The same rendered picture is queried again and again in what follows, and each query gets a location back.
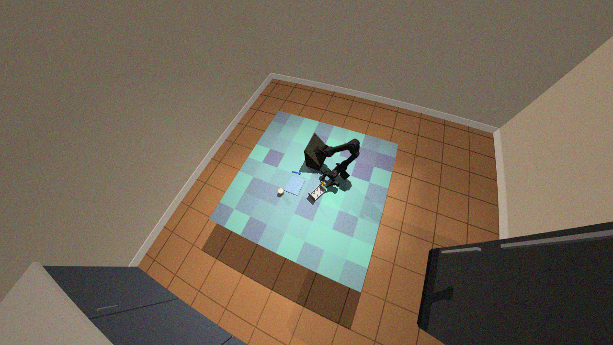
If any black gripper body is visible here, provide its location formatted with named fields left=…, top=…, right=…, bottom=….
left=321, top=169, right=340, bottom=187

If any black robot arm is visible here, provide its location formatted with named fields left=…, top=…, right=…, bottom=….
left=314, top=139, right=360, bottom=180

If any light blue flat mat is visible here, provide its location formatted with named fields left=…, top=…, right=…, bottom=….
left=284, top=175, right=305, bottom=195

